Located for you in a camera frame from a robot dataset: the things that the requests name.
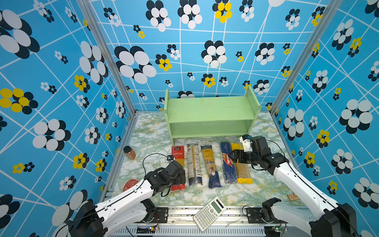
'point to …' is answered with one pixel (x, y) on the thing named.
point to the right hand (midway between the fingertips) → (235, 155)
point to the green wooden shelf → (210, 116)
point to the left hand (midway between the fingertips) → (180, 175)
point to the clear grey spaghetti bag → (194, 163)
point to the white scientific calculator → (209, 213)
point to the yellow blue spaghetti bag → (213, 178)
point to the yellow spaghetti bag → (243, 170)
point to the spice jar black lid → (127, 148)
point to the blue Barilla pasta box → (228, 165)
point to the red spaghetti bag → (178, 153)
